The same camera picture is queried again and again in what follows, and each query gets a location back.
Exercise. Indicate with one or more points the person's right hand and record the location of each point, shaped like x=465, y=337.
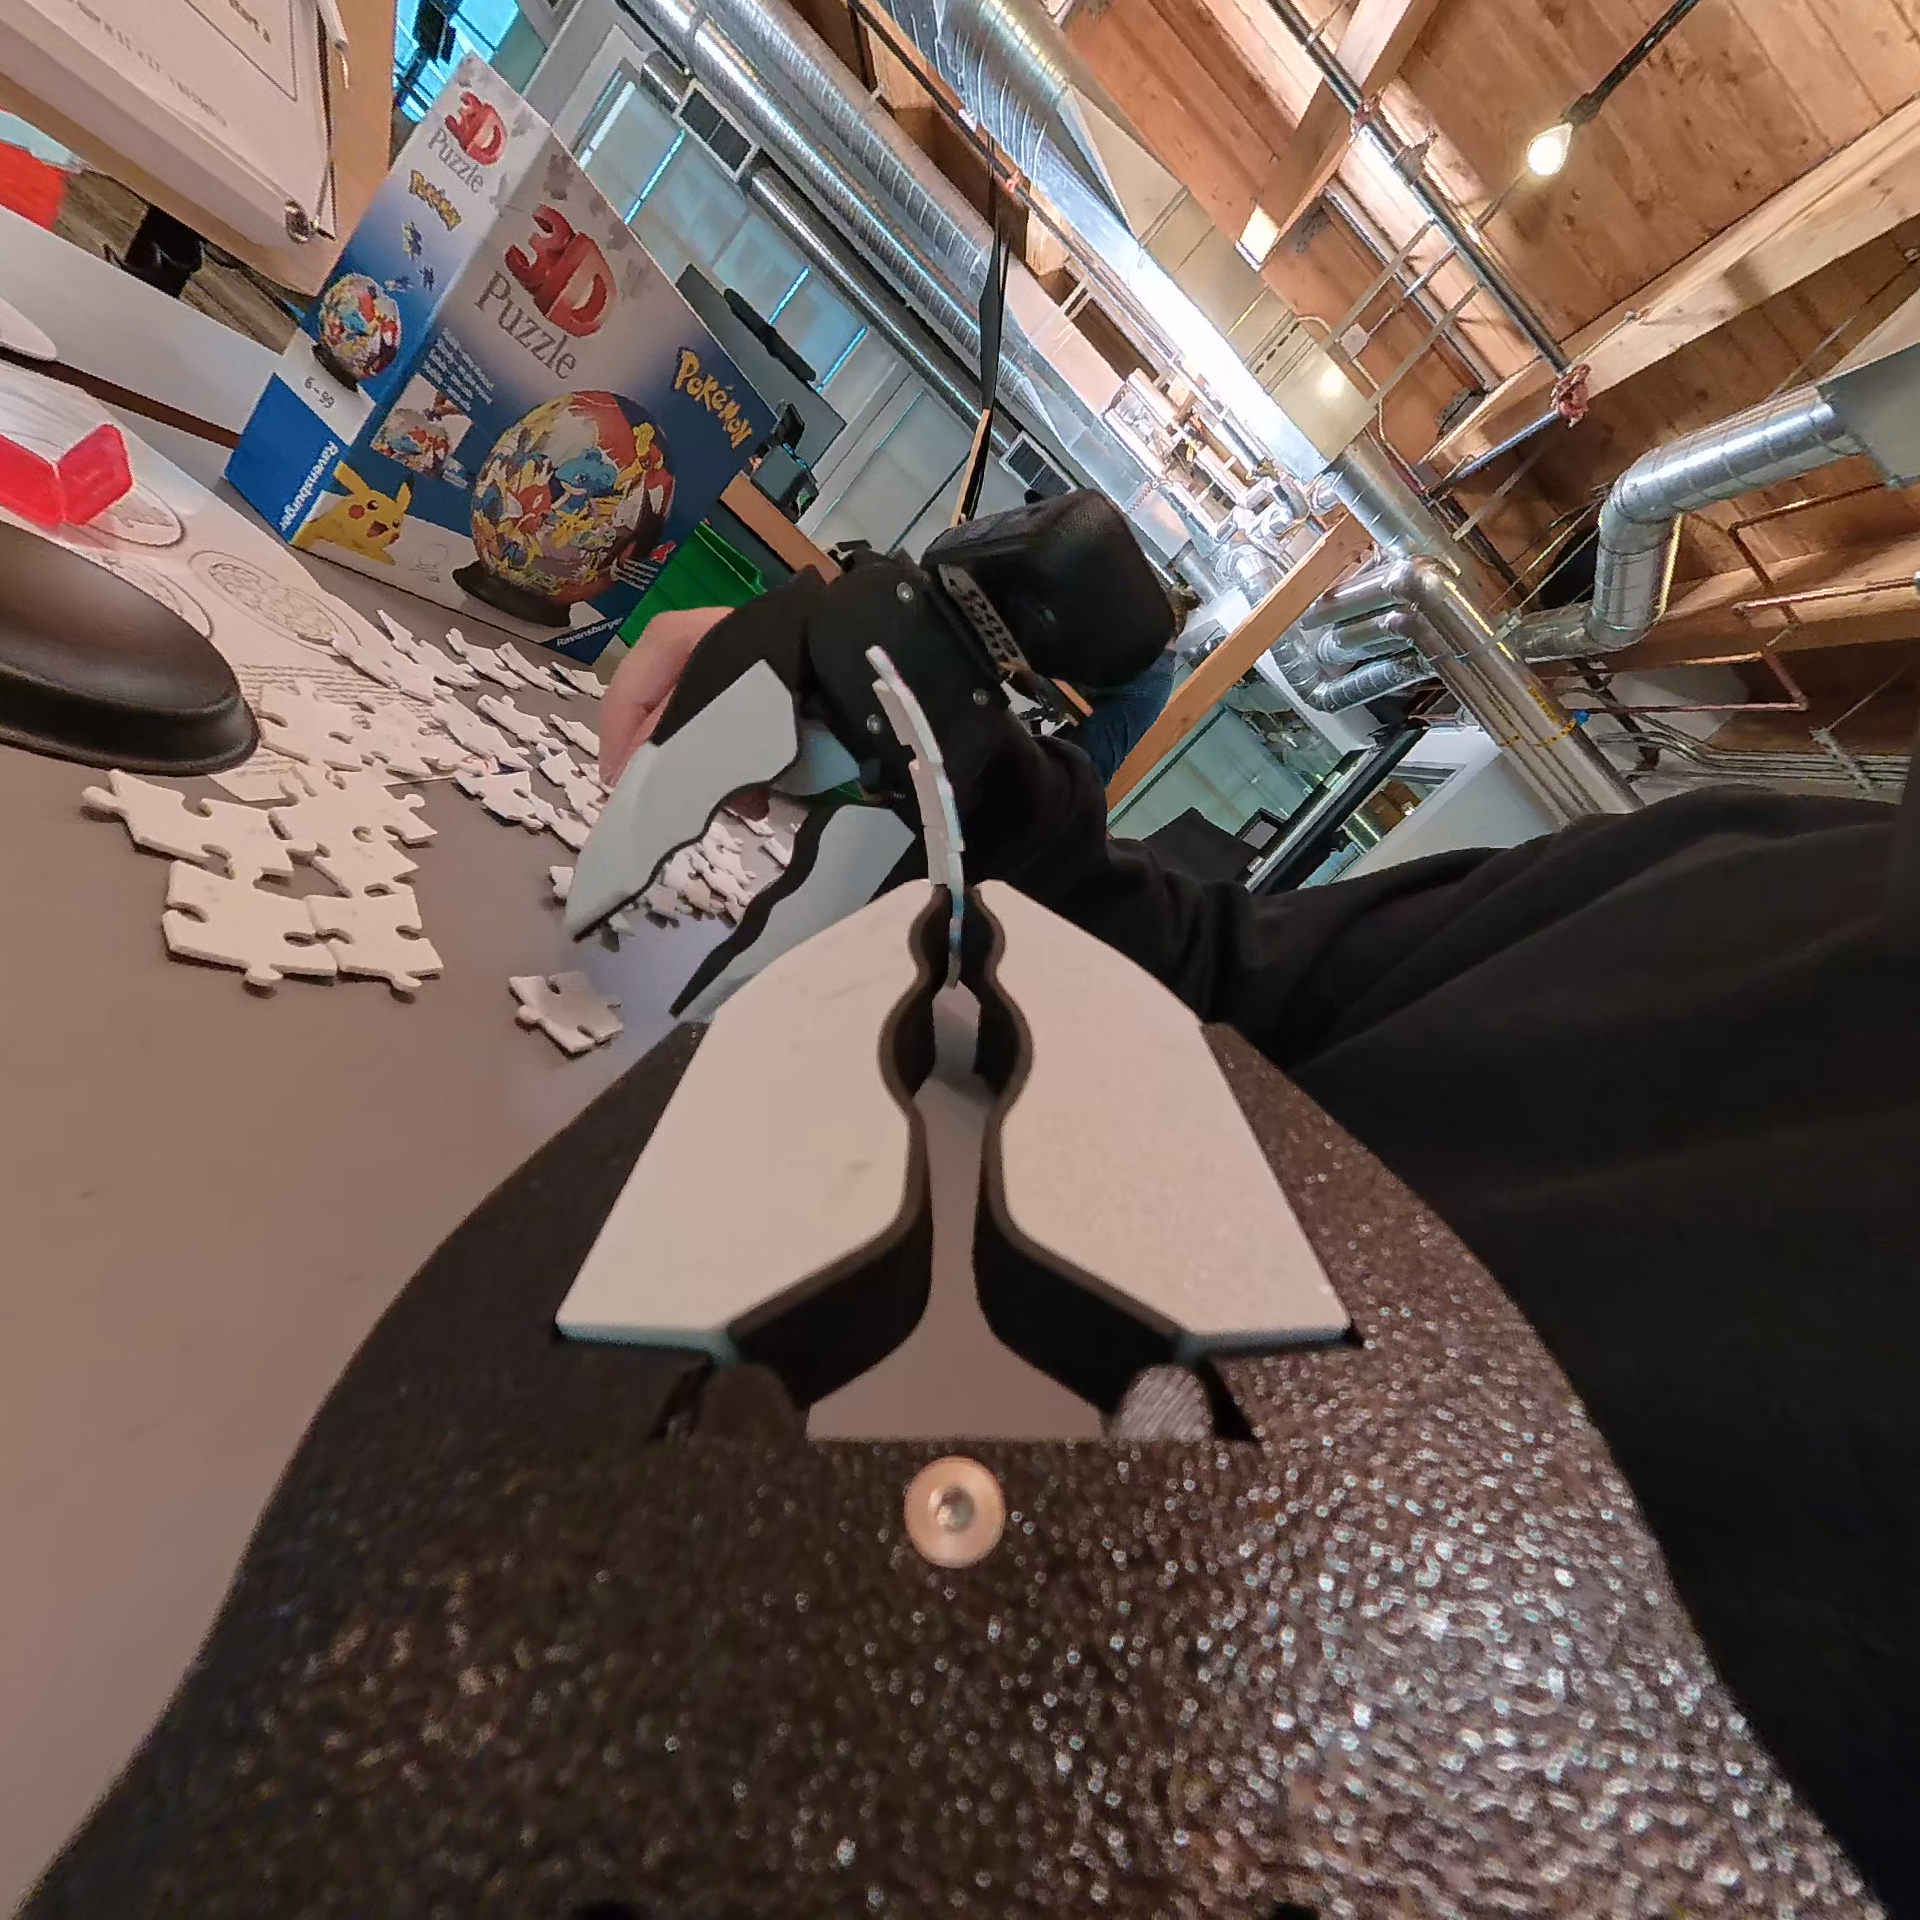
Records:
x=645, y=691

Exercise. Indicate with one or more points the silver spiral ventilation duct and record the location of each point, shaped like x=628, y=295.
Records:
x=1020, y=76

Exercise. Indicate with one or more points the white instruction sheet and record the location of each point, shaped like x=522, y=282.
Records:
x=225, y=579

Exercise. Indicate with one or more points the person's right forearm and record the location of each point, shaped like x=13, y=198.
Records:
x=1170, y=900

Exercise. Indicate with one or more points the green stacked crates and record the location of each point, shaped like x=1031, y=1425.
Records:
x=704, y=579

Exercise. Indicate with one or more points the laminated paper sheet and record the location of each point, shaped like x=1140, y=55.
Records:
x=150, y=76

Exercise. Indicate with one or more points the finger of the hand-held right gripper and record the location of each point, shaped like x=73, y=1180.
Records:
x=674, y=795
x=839, y=884

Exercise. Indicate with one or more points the person's black sweater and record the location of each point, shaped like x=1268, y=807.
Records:
x=1652, y=1201

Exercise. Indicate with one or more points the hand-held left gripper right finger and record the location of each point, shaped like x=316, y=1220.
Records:
x=1154, y=1170

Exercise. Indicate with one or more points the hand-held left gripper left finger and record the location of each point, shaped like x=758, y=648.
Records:
x=750, y=1170

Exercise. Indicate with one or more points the blue puzzle box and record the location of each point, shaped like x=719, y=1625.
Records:
x=570, y=388

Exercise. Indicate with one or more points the joined puzzle piece strip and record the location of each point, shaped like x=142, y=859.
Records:
x=943, y=819

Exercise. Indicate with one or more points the silver elbow duct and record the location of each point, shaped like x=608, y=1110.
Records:
x=1724, y=457

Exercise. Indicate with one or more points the ceiling lamp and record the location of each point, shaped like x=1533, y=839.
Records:
x=1548, y=146

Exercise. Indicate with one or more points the red plastic holder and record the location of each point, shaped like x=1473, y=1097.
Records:
x=77, y=474

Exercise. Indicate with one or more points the black round stand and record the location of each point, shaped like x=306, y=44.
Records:
x=106, y=660

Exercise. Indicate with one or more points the pile of white puzzle pieces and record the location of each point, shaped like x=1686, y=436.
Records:
x=225, y=900

